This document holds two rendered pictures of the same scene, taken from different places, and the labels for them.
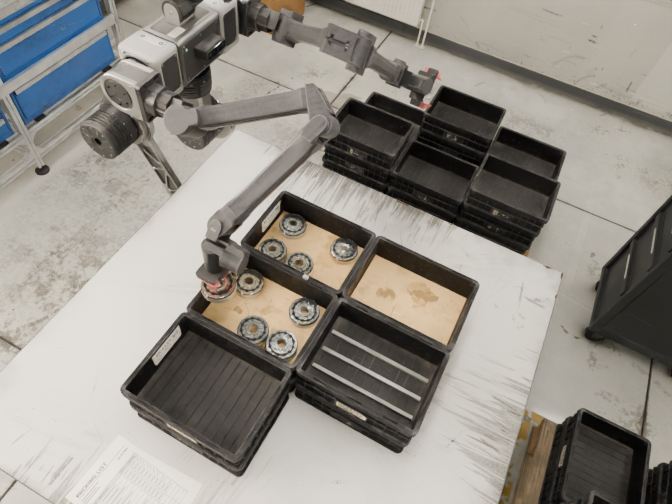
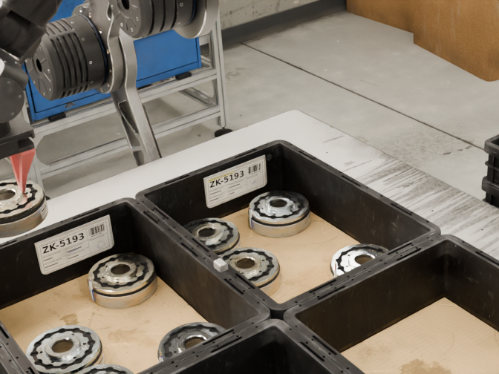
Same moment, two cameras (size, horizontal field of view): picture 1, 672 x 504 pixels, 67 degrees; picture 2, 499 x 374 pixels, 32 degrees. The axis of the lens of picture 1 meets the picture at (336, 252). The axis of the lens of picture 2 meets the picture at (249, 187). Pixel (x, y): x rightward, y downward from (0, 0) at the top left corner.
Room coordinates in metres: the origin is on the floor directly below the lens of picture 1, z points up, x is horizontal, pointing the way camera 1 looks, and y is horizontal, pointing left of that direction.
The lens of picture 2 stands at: (0.15, -0.57, 1.62)
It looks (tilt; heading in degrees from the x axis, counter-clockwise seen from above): 30 degrees down; 38
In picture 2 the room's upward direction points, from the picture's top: 5 degrees counter-clockwise
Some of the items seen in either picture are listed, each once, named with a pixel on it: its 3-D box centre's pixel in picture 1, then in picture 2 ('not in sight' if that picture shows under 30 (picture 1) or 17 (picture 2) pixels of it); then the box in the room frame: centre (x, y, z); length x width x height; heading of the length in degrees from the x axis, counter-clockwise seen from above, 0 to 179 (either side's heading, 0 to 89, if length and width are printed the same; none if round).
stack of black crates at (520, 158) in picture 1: (515, 174); not in sight; (2.23, -0.96, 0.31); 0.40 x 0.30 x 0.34; 71
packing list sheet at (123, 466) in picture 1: (133, 494); not in sight; (0.21, 0.46, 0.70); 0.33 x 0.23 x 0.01; 71
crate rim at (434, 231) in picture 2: (309, 240); (279, 217); (1.07, 0.10, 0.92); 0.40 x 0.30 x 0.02; 70
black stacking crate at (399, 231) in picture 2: (308, 248); (281, 245); (1.07, 0.10, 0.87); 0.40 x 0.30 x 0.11; 70
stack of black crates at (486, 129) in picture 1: (454, 141); not in sight; (2.36, -0.58, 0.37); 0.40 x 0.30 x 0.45; 71
